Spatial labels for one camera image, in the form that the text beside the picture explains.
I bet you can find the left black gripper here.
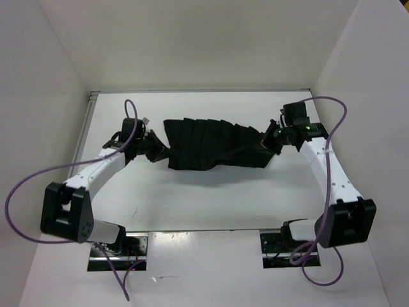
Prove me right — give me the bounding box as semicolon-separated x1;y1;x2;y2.
134;129;174;163

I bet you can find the black pleated skirt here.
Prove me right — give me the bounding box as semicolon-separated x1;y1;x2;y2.
164;118;274;171

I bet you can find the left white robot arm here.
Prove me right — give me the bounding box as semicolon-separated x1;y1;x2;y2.
40;130;169;256

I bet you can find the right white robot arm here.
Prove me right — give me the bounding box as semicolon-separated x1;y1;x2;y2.
261;121;376;248

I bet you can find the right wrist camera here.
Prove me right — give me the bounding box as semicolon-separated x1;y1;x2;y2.
279;102;310;127

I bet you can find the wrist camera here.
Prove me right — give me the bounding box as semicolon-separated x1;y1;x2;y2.
279;102;310;127
118;118;147;143

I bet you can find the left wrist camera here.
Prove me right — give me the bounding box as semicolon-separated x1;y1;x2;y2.
118;118;147;143

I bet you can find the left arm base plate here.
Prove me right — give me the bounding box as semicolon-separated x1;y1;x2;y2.
87;232;149;272

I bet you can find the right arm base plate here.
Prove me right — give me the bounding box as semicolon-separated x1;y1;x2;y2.
260;232;305;269

